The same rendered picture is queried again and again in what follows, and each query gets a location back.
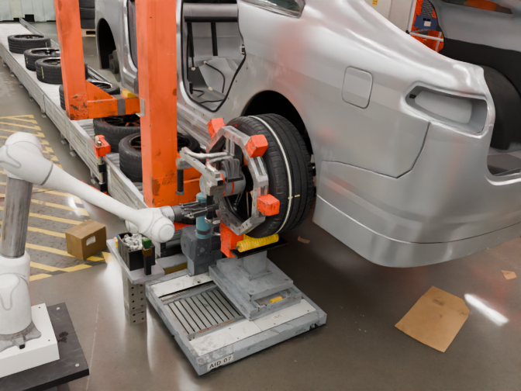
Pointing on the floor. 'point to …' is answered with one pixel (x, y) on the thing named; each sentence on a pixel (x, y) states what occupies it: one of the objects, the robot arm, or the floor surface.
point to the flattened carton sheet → (435, 319)
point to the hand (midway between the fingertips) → (210, 205)
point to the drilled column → (134, 301)
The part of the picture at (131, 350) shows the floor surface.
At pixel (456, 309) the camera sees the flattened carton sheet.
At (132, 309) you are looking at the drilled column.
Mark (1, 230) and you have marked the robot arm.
